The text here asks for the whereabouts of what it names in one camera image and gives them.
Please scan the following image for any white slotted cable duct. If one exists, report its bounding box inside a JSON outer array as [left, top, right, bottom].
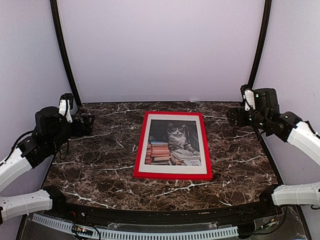
[[32, 213, 239, 240]]

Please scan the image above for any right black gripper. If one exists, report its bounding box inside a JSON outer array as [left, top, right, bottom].
[[226, 106, 269, 131]]

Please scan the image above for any white mat board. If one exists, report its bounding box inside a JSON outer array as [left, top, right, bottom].
[[138, 114, 208, 175]]

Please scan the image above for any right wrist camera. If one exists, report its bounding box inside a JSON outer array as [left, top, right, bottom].
[[253, 88, 280, 114]]

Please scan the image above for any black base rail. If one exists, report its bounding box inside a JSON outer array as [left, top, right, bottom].
[[39, 199, 298, 230]]

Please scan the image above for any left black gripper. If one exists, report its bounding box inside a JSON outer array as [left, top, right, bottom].
[[48, 114, 95, 152]]

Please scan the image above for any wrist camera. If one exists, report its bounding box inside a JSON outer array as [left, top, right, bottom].
[[35, 106, 66, 136], [253, 88, 280, 114]]

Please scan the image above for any left black corner post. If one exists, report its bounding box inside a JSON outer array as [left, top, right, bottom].
[[49, 0, 82, 108]]

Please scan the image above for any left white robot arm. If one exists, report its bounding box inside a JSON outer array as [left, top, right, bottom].
[[0, 115, 95, 222]]

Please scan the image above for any black corner post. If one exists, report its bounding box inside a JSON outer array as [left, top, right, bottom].
[[240, 0, 272, 106], [49, 0, 82, 108]]

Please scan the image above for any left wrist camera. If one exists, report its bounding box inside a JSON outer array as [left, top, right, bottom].
[[35, 106, 66, 136]]

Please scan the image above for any right black corner post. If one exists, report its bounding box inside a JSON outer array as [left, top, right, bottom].
[[240, 0, 272, 106]]

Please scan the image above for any red wooden picture frame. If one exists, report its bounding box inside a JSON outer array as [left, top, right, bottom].
[[133, 111, 213, 181]]

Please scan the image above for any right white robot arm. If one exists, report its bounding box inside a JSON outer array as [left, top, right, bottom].
[[226, 106, 320, 217]]

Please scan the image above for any small circuit board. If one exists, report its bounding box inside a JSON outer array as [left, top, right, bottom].
[[71, 224, 93, 237]]

